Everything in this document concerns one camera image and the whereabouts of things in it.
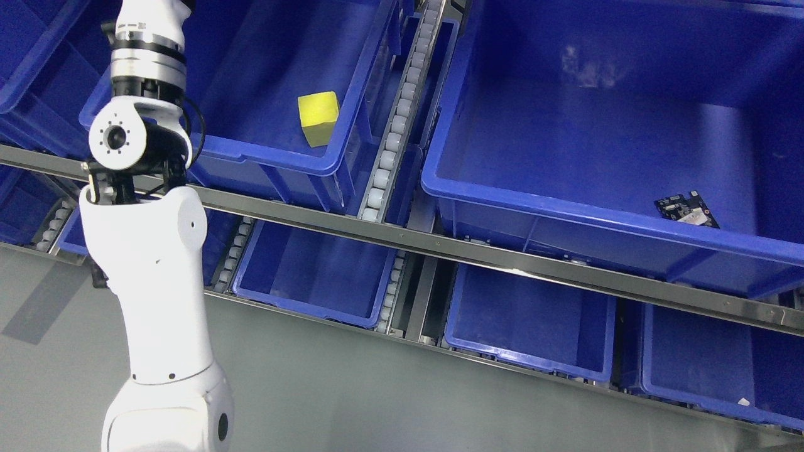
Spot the yellow foam block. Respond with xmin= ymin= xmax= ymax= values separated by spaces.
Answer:
xmin=298 ymin=91 xmax=340 ymax=147

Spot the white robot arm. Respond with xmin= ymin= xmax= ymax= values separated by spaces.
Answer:
xmin=79 ymin=1 xmax=234 ymax=451

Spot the blue bin with block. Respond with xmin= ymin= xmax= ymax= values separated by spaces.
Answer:
xmin=101 ymin=1 xmax=404 ymax=214

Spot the metal shelf rack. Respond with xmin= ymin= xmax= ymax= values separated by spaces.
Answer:
xmin=0 ymin=143 xmax=804 ymax=440

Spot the white roller track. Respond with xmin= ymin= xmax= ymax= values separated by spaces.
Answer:
xmin=358 ymin=1 xmax=446 ymax=223

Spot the lower blue bin left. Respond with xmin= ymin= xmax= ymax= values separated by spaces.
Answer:
xmin=232 ymin=221 xmax=397 ymax=329

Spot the lower blue bin center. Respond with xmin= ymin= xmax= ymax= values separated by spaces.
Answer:
xmin=444 ymin=264 xmax=616 ymax=382

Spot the large blue bin right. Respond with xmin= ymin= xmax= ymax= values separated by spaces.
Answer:
xmin=421 ymin=1 xmax=803 ymax=299

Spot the black circuit board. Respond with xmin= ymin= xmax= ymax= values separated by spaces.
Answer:
xmin=654 ymin=191 xmax=720 ymax=229

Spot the lower blue bin right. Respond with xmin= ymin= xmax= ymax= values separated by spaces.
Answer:
xmin=621 ymin=305 xmax=803 ymax=430

